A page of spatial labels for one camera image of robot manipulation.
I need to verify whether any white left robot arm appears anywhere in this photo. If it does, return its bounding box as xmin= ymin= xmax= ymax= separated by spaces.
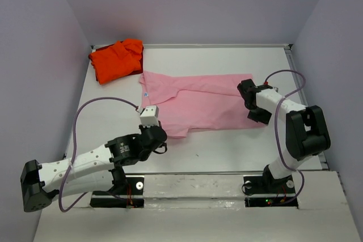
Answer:
xmin=20 ymin=126 xmax=167 ymax=213

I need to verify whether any orange t shirt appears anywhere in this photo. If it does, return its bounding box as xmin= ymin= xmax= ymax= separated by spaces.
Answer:
xmin=88 ymin=38 xmax=144 ymax=85

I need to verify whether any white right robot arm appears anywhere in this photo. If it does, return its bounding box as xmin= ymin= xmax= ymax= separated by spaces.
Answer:
xmin=237 ymin=79 xmax=331 ymax=192

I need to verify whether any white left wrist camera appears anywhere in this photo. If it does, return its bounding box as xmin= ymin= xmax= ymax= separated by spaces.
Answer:
xmin=140 ymin=105 xmax=160 ymax=128

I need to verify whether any pink t shirt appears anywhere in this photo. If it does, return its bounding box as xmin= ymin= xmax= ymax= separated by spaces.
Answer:
xmin=139 ymin=71 xmax=264 ymax=138

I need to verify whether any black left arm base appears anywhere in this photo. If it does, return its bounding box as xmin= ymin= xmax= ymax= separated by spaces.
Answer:
xmin=90 ymin=175 xmax=145 ymax=209

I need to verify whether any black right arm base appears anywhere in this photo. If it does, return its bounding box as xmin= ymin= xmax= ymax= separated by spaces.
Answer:
xmin=241 ymin=175 xmax=298 ymax=208

